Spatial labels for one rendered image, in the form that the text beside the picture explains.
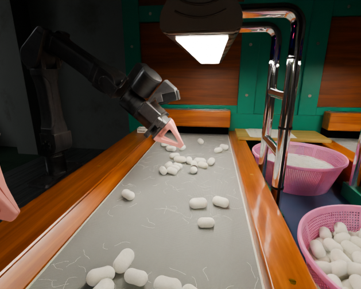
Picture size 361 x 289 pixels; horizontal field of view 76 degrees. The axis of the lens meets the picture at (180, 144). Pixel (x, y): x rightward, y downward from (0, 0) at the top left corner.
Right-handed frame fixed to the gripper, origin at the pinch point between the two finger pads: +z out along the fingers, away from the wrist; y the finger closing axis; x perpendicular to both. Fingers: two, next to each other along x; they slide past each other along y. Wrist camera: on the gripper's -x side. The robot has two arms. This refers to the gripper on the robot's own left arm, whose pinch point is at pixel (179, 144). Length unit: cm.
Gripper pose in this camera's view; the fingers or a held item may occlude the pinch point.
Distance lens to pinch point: 64.3
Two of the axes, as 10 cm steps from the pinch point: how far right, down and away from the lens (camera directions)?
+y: 1.4, -2.8, 9.5
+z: 7.5, 6.6, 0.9
